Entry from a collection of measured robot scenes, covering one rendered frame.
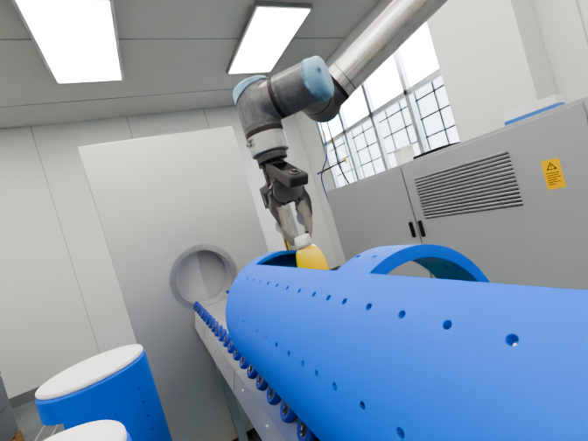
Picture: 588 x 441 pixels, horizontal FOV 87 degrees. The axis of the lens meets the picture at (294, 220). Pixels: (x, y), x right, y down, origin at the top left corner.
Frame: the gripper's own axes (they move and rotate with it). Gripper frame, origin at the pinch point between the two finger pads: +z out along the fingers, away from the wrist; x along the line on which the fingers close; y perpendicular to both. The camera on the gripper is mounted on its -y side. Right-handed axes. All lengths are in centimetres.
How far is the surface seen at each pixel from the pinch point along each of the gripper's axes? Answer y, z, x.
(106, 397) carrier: 37, 26, 52
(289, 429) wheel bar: -7.1, 32.2, 17.6
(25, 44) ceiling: 263, -217, 73
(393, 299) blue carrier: -42.0, 4.0, 13.5
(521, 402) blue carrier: -53, 7, 17
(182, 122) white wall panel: 438, -195, -71
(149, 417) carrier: 42, 39, 44
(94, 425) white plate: 7, 21, 48
